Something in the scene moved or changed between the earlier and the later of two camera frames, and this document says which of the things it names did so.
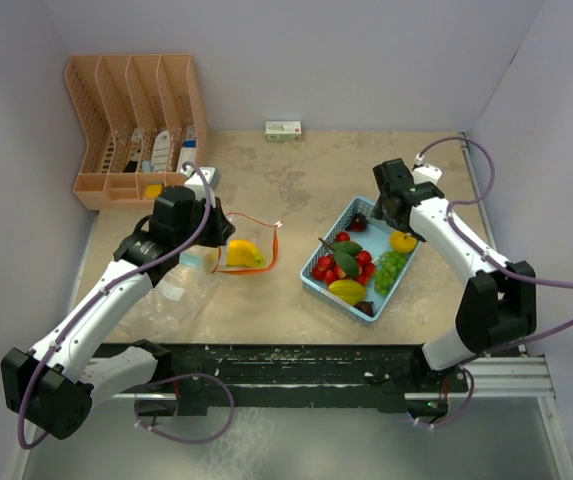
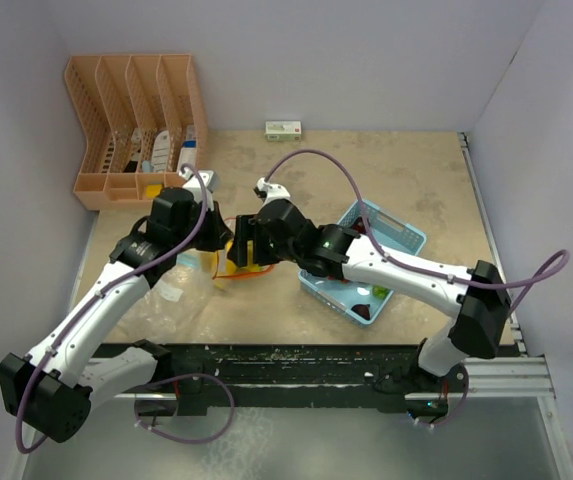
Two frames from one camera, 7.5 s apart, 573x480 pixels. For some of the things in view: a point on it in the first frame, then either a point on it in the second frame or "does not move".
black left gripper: (221, 226) does not move
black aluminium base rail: (215, 380) does not move
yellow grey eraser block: (153, 190) does not move
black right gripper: (379, 213) → (238, 251)
